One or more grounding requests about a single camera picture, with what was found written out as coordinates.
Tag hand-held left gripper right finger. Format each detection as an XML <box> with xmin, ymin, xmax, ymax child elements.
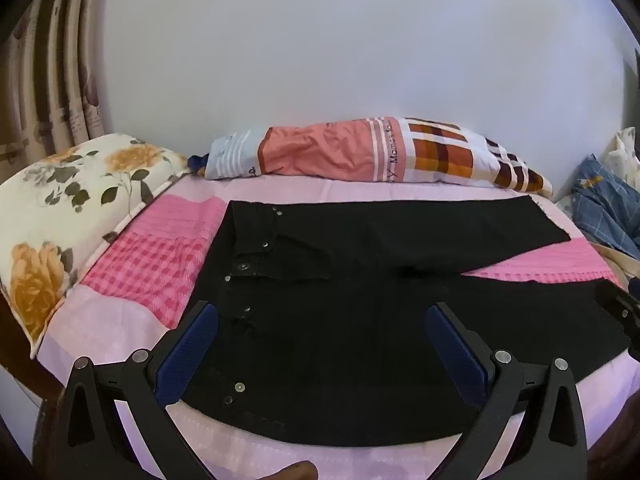
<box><xmin>425</xmin><ymin>302</ymin><xmax>588</xmax><ymax>480</ymax></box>

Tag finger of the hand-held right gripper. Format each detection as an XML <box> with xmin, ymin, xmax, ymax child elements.
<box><xmin>594</xmin><ymin>280</ymin><xmax>640</xmax><ymax>356</ymax></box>

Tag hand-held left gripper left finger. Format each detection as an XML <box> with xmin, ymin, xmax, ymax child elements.
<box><xmin>32</xmin><ymin>300</ymin><xmax>221</xmax><ymax>480</ymax></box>

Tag black pants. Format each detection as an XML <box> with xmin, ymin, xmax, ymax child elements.
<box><xmin>182</xmin><ymin>196</ymin><xmax>633</xmax><ymax>447</ymax></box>

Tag person's left hand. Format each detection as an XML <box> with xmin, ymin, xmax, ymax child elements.
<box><xmin>267</xmin><ymin>461</ymin><xmax>319</xmax><ymax>480</ymax></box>

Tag beige cloth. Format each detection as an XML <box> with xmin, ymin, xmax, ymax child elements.
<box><xmin>597</xmin><ymin>245</ymin><xmax>640</xmax><ymax>291</ymax></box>

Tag pink checked bedsheet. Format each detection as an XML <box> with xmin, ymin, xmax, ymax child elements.
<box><xmin>37</xmin><ymin>175</ymin><xmax>631</xmax><ymax>480</ymax></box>

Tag blue checked cloth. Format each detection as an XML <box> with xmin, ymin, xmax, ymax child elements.
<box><xmin>572</xmin><ymin>156</ymin><xmax>640</xmax><ymax>261</ymax></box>

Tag white cloth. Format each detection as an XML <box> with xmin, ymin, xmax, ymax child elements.
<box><xmin>600</xmin><ymin>127</ymin><xmax>640</xmax><ymax>188</ymax></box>

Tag floral pillow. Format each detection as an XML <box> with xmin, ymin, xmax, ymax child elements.
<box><xmin>0</xmin><ymin>132</ymin><xmax>193</xmax><ymax>361</ymax></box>

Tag pink orange patchwork pillow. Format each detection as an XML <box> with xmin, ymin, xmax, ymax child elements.
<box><xmin>204</xmin><ymin>116</ymin><xmax>553</xmax><ymax>197</ymax></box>

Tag brown striped curtain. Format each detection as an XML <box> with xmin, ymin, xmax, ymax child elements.
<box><xmin>0</xmin><ymin>0</ymin><xmax>118</xmax><ymax>171</ymax></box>

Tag dark wooden bed frame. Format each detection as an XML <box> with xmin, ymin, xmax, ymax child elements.
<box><xmin>0</xmin><ymin>290</ymin><xmax>66</xmax><ymax>411</ymax></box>

